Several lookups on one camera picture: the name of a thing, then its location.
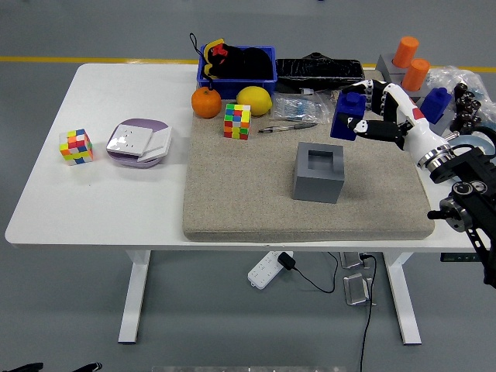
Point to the white switch panel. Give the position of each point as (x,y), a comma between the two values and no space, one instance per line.
(159,144)

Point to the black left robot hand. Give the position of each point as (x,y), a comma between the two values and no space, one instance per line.
(85,367)

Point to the dark brown spotted piece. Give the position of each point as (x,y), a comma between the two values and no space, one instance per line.
(469,104)
(461,91)
(465,121)

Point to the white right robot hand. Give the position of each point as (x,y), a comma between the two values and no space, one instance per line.
(416,124)

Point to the black plug adapter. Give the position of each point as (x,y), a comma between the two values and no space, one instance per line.
(286,261)

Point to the orange fruit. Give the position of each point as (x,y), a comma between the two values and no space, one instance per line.
(206,102)

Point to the yellow lemon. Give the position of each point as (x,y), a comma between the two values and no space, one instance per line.
(253,100)

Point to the grey seal holder block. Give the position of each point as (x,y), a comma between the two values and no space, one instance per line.
(384,64)
(416,96)
(441,126)
(317,186)

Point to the blue seal stamp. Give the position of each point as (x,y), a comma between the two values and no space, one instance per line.
(436,104)
(343,116)

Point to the grey ballpoint pen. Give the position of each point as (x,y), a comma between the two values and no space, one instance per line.
(290,127)

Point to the white socket panel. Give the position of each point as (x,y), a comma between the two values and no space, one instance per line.
(129,140)

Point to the clear bag of resistors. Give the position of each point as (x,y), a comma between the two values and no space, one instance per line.
(334,95)
(298,106)

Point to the yellow floor tape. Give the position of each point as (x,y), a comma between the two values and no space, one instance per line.
(77,59)

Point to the orange cylinder seal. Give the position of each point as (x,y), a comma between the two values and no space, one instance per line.
(414,75)
(405,50)

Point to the black table control panel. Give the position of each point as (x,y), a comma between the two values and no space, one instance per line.
(461,257)

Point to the blue plastic bin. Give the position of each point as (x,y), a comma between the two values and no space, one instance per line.
(236,87)

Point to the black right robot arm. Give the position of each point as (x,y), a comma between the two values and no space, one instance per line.
(472,162)

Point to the silver metal bracket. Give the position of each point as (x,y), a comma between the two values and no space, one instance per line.
(350,260)
(356,290)

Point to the yellow black red toy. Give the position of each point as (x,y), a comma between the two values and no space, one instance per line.
(215,52)

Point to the black plastic-wrapped long object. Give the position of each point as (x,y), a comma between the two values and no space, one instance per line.
(321,71)

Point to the purple tray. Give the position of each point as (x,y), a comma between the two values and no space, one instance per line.
(135,123)

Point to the colourful puzzle cube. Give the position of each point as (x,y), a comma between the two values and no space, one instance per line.
(236,122)
(76,147)

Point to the crumpled clear plastic bag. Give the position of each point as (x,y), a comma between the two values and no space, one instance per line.
(445,75)

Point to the grey-brown mat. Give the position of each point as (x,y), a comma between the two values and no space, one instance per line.
(240,186)

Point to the white power strip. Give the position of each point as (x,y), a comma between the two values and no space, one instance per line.
(263,273)

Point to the white table leg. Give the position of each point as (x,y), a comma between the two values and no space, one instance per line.
(133,302)
(403,302)

